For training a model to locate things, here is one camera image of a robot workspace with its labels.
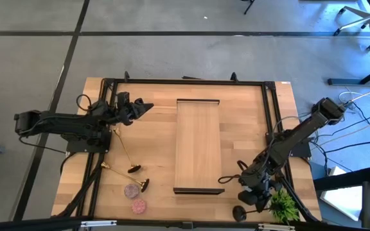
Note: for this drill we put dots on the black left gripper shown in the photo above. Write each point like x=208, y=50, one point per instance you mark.
x=128, y=113

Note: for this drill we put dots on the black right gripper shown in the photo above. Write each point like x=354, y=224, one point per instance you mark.
x=262, y=184

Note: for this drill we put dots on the black candlestick holder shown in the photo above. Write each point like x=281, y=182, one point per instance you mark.
x=239, y=213

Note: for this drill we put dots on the gold candlestick holder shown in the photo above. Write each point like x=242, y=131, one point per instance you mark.
x=125, y=150
x=124, y=174

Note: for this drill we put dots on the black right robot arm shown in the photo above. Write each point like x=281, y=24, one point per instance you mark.
x=300, y=131

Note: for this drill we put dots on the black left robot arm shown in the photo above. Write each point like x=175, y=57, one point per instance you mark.
x=59, y=120

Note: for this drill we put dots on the purple round candle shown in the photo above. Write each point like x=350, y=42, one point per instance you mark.
x=131, y=191

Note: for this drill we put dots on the pink round candle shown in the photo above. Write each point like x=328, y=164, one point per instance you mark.
x=138, y=206

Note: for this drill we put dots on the green artificial plant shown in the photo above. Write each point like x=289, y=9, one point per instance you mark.
x=283, y=207

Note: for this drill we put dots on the wooden riser shelf black legs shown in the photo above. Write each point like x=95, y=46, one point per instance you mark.
x=198, y=144

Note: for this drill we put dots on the white board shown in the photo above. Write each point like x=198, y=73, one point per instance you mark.
x=342, y=199

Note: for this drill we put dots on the black diagonal bar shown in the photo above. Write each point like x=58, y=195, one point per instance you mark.
x=345, y=179

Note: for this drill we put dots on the black tripod leg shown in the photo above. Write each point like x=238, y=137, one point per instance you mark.
x=248, y=6

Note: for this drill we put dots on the black rig beam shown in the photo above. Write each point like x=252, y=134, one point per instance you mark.
x=27, y=223

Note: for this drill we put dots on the white office chair base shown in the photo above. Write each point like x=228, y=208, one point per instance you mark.
x=369, y=20

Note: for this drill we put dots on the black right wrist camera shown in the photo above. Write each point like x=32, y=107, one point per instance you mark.
x=247, y=198

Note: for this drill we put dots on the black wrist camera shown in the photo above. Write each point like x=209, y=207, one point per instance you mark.
x=247, y=198
x=123, y=99

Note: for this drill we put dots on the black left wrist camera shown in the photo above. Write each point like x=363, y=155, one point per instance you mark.
x=123, y=99

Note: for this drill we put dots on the silver aluminium bracket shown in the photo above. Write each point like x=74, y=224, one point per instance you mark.
x=276, y=227
x=98, y=223

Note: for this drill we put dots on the black metal table frame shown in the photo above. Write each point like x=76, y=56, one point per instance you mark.
x=188, y=82

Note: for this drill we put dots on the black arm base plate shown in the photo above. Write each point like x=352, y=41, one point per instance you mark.
x=75, y=148
x=302, y=150

